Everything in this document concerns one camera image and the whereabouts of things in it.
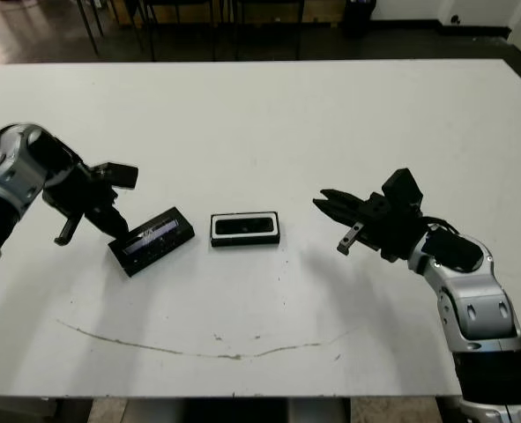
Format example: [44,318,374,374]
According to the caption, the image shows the brown wooden cabinet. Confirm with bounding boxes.
[118,0,346,25]

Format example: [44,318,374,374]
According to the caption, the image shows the black box base white insert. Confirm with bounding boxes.
[209,211,283,249]

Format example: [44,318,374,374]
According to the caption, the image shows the black chair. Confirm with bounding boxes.
[131,0,220,62]
[232,0,306,62]

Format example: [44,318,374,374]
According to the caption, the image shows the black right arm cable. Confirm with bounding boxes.
[418,214,460,235]

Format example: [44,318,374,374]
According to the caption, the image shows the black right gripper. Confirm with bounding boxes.
[312,188,427,263]

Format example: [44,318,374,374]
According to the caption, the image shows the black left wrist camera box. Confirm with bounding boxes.
[95,161,139,191]

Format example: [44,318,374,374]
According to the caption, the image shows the black camera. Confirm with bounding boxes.
[215,217,275,235]

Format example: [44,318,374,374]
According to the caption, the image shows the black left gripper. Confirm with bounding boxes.
[43,165,129,246]

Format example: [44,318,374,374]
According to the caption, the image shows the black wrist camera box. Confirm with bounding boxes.
[95,161,139,191]
[382,167,425,211]

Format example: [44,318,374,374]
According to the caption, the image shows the black metal desk leg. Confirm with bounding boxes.
[79,0,101,56]

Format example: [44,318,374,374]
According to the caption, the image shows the black trash bin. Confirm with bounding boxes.
[343,0,378,39]

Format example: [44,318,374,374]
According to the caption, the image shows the black box lid with window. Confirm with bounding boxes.
[108,206,197,278]

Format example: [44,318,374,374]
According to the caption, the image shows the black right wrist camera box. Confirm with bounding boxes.
[382,167,425,211]

